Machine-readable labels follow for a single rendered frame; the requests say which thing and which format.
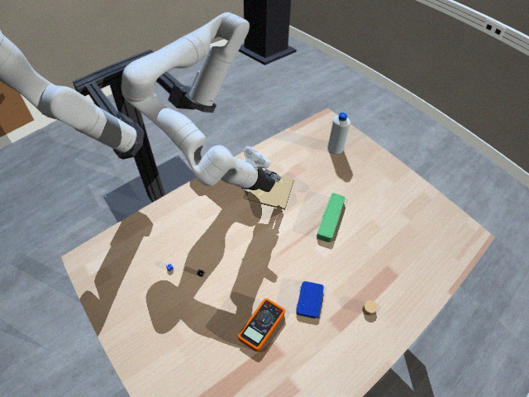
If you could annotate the tan square mat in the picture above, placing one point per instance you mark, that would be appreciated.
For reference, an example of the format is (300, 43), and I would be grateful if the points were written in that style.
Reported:
(277, 196)

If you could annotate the orange digital multimeter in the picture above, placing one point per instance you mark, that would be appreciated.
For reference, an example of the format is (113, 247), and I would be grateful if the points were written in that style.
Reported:
(261, 325)

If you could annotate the grey bottle with blue cap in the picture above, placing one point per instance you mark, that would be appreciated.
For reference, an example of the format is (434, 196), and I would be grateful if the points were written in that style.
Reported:
(339, 131)

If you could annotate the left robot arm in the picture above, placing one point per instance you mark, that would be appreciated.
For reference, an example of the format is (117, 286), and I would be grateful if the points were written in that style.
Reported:
(138, 85)

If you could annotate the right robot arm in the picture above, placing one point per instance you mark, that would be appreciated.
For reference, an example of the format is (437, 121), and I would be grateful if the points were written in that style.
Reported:
(62, 103)

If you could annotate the green rectangular box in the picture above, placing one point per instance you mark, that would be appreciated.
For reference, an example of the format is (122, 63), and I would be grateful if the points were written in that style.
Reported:
(330, 217)

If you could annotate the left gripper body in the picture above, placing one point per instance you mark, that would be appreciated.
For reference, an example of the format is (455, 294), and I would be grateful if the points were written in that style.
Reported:
(257, 178)

